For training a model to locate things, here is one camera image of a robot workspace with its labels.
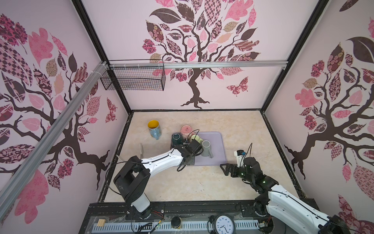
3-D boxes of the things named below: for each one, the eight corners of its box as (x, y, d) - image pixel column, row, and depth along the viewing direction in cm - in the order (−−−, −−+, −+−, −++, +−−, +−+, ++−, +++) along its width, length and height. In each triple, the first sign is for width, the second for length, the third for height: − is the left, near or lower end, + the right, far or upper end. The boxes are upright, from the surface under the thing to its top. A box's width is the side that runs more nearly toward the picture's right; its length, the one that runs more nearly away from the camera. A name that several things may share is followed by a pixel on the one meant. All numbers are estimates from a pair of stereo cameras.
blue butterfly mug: (148, 141, 103) (145, 132, 95) (151, 128, 110) (148, 119, 102) (160, 141, 103) (157, 132, 95) (162, 128, 110) (160, 119, 102)
